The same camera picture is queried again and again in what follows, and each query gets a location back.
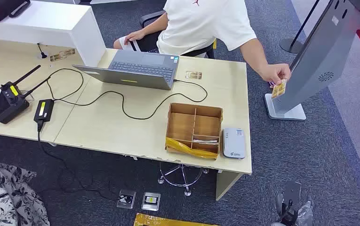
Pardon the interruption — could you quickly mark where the black mains cable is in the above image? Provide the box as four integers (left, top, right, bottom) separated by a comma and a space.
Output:
37, 121, 129, 202

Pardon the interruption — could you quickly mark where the black power adapter brick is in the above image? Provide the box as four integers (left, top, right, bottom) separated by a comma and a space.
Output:
33, 98, 55, 123

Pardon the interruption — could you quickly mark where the person's right hand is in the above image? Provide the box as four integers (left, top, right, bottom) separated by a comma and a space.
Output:
123, 29, 146, 46

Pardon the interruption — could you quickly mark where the room key cards stack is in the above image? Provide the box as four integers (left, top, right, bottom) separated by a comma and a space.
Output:
192, 138, 219, 145

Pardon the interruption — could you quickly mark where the yellow floor tape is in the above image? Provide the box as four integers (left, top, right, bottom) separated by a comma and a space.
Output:
133, 213, 219, 226

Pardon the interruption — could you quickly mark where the white card reader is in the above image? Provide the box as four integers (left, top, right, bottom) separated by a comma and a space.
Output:
222, 127, 247, 160

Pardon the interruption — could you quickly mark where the chrome stool base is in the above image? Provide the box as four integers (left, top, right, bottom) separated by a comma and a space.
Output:
157, 161, 210, 197

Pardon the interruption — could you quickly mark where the black office chair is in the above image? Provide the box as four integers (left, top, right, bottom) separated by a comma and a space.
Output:
139, 10, 216, 60

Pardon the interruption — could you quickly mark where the grey kiosk stand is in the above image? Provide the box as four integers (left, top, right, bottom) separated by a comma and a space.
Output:
264, 0, 360, 121

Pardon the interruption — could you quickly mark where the person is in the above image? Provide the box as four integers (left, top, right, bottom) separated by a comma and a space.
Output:
113, 0, 292, 86

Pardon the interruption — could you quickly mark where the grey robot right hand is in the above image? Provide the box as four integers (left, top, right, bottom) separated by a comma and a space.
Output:
296, 201, 314, 226

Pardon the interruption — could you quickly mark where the black laptop power cable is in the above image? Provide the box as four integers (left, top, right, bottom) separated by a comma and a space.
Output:
46, 68, 208, 121

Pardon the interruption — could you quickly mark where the black remote controller with antennas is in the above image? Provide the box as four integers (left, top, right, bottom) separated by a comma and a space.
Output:
0, 65, 51, 124

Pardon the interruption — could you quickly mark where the black stanchion pole with base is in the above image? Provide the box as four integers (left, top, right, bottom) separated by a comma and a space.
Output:
279, 0, 320, 54

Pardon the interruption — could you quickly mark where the person's left hand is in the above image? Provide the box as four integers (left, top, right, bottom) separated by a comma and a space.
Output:
258, 63, 292, 86

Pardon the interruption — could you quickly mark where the white counter riser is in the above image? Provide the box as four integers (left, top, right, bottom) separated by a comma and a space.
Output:
0, 0, 107, 68

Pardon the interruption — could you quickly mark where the grey laptop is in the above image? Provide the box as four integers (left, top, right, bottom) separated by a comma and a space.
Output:
72, 49, 180, 91

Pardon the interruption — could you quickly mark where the silver floor socket with plug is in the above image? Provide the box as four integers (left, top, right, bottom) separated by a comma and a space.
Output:
116, 189, 137, 210

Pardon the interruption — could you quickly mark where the wooden divided box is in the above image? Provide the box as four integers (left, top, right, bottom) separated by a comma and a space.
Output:
165, 102, 224, 160

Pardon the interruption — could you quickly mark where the small black antenna on base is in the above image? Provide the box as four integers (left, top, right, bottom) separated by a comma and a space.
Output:
36, 43, 49, 60

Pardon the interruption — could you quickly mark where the patterned ID card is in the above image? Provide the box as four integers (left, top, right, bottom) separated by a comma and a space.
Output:
271, 79, 288, 100

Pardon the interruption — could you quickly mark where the black and white floral cloth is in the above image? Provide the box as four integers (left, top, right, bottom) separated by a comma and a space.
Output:
0, 160, 50, 226

